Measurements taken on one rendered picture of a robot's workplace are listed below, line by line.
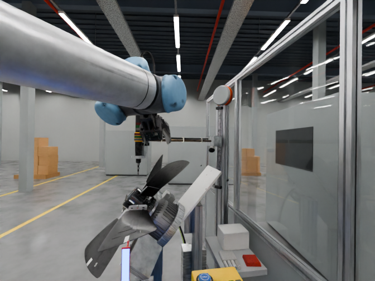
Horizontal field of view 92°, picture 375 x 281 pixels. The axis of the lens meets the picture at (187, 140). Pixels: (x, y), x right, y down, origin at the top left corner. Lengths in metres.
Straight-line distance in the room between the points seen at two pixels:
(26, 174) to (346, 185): 6.96
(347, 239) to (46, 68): 0.87
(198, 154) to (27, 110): 5.30
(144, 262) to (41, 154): 8.33
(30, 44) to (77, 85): 0.06
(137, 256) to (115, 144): 7.59
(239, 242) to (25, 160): 6.43
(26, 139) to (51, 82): 6.72
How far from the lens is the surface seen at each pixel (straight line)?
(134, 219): 0.89
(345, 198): 0.81
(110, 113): 0.45
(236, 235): 1.29
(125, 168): 8.36
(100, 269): 1.07
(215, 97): 1.48
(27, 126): 6.97
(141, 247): 1.00
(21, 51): 0.24
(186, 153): 6.37
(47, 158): 9.03
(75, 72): 0.26
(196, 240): 1.20
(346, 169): 0.79
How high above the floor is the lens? 1.52
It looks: level
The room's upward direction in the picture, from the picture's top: 1 degrees clockwise
